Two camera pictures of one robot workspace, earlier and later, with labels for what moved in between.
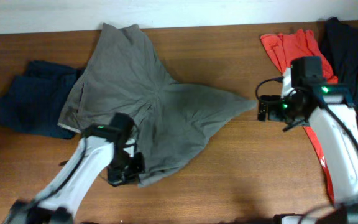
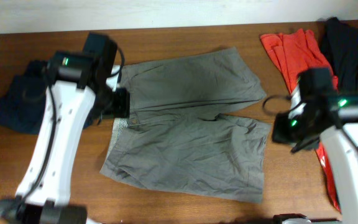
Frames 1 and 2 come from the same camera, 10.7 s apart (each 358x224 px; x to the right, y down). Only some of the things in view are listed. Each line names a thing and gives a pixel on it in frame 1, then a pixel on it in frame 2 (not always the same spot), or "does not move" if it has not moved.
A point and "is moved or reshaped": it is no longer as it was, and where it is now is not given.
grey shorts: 125,74 is moved or reshaped
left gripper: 118,178 → 123,106
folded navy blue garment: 34,102 does not move
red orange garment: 284,46 does not move
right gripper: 275,101 → 278,134
